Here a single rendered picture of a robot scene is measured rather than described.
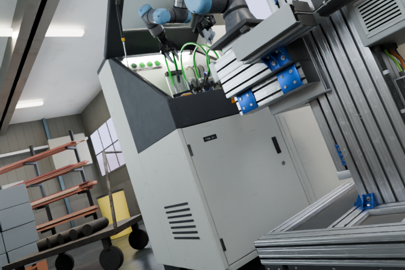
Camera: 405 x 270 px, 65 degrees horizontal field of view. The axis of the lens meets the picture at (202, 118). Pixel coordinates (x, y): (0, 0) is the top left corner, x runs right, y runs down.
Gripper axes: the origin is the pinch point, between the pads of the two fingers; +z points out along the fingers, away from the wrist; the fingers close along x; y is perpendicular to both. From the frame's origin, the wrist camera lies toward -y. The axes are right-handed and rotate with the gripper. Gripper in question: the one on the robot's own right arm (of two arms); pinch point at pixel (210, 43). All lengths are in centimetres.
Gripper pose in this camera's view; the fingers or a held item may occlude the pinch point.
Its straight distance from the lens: 187.2
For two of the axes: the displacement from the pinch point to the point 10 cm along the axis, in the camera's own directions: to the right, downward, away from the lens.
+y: 4.9, -3.1, -8.2
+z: 3.3, 9.3, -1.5
